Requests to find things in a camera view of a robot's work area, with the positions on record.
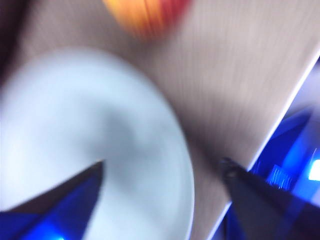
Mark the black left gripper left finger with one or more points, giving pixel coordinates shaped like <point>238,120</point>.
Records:
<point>55,215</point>

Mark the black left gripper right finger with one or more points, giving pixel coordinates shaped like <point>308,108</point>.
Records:
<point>270,215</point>

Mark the blue plate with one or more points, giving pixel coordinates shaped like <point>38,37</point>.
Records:
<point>62,112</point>

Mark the red yellow apple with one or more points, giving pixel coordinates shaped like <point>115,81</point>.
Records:
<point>145,15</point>

